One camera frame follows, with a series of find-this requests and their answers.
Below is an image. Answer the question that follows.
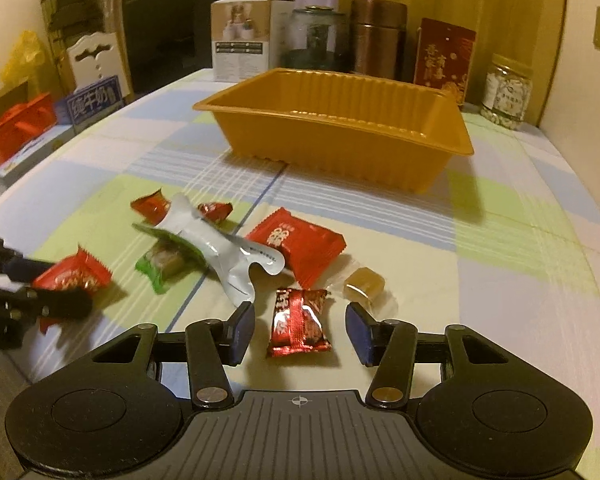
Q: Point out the small red candy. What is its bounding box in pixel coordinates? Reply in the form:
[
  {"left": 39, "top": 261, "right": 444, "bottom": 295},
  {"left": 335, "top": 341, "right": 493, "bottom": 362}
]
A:
[{"left": 197, "top": 201, "right": 234, "bottom": 223}]

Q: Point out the black monitor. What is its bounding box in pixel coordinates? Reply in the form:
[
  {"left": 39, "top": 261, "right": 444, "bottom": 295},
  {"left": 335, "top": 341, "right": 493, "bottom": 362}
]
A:
[{"left": 121, "top": 0, "right": 241, "bottom": 97}]

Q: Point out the silver white pouch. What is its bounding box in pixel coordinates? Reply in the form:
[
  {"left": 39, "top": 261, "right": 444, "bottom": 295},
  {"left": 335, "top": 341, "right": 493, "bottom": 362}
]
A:
[{"left": 156, "top": 192, "right": 285, "bottom": 307}]

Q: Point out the white cardboard box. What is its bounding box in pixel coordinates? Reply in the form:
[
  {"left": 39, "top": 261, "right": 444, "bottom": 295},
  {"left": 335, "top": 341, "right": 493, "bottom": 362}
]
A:
[{"left": 210, "top": 0, "right": 304, "bottom": 84}]

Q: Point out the clear brown candy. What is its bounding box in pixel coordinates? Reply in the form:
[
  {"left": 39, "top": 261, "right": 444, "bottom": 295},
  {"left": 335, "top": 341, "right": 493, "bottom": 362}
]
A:
[{"left": 329, "top": 260, "right": 398, "bottom": 317}]

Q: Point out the light blue box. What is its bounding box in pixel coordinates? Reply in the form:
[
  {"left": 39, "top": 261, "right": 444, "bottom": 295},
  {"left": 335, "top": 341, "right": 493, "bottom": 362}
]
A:
[{"left": 0, "top": 124, "right": 77, "bottom": 192}]

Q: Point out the glass jar with dark contents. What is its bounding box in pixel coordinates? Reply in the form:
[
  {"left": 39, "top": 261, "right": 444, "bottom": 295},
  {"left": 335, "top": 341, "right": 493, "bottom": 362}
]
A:
[{"left": 284, "top": 5, "right": 354, "bottom": 74}]

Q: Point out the green candy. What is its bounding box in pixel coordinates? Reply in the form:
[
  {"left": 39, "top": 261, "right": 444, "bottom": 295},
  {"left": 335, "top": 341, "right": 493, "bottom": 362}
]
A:
[{"left": 131, "top": 222, "right": 208, "bottom": 295}]

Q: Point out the white wooden chair back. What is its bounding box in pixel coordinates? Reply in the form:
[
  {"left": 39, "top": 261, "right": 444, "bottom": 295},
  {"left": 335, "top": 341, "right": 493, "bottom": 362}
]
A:
[{"left": 67, "top": 30, "right": 127, "bottom": 107}]

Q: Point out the shiny dark red candy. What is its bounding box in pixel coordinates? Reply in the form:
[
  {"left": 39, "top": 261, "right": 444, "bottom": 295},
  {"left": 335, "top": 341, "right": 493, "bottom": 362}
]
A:
[{"left": 266, "top": 287, "right": 332, "bottom": 359}]

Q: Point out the red gift bag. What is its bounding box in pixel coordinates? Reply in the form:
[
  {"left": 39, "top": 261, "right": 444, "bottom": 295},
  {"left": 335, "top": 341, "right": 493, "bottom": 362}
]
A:
[{"left": 0, "top": 92, "right": 59, "bottom": 169}]

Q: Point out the yellow plastic bag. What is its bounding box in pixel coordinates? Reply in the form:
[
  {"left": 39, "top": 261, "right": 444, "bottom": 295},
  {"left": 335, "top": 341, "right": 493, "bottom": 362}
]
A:
[{"left": 0, "top": 29, "right": 57, "bottom": 97}]

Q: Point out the copper metal canister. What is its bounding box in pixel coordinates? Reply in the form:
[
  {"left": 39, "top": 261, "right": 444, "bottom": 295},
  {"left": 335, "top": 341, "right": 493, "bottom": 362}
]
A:
[{"left": 350, "top": 0, "right": 409, "bottom": 81}]

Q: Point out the checked tablecloth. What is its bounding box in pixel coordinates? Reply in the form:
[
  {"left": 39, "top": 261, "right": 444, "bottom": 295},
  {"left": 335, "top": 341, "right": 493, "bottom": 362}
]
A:
[{"left": 0, "top": 67, "right": 600, "bottom": 480}]

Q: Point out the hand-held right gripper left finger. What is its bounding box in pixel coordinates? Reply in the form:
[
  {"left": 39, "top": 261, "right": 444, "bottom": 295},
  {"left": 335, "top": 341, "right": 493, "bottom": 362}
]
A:
[{"left": 82, "top": 302, "right": 256, "bottom": 410}]

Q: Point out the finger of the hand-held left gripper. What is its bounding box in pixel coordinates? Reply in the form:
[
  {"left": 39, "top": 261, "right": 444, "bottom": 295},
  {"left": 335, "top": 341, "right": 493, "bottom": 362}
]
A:
[
  {"left": 0, "top": 282, "right": 94, "bottom": 322},
  {"left": 0, "top": 232, "right": 57, "bottom": 284}
]

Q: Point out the large red square packet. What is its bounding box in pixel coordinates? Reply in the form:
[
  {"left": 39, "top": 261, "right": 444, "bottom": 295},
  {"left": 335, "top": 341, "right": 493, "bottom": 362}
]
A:
[{"left": 245, "top": 207, "right": 347, "bottom": 288}]

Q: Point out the clear plastic jar of nuts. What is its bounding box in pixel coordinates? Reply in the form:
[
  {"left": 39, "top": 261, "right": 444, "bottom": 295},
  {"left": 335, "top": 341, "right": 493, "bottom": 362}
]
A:
[{"left": 480, "top": 53, "right": 534, "bottom": 132}]

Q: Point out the blue milk carton box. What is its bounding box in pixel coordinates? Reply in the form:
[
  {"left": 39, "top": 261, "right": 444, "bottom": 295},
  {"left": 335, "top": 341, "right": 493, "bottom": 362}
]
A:
[{"left": 54, "top": 74, "right": 127, "bottom": 137}]

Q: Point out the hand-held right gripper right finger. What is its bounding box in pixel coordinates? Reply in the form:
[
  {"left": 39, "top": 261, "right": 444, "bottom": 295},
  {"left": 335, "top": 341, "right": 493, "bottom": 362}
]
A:
[{"left": 345, "top": 302, "right": 522, "bottom": 409}]

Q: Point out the red gold printed box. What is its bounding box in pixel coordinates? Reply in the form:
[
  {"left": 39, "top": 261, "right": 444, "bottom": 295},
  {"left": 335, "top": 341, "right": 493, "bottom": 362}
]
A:
[{"left": 413, "top": 17, "right": 477, "bottom": 107}]

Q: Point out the red candy with white print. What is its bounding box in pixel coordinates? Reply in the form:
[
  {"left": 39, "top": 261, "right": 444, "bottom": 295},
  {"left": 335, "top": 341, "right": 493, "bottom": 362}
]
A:
[{"left": 31, "top": 246, "right": 115, "bottom": 333}]

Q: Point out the orange plastic tray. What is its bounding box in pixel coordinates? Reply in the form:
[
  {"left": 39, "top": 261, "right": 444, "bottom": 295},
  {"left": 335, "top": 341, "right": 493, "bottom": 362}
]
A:
[{"left": 192, "top": 66, "right": 476, "bottom": 196}]

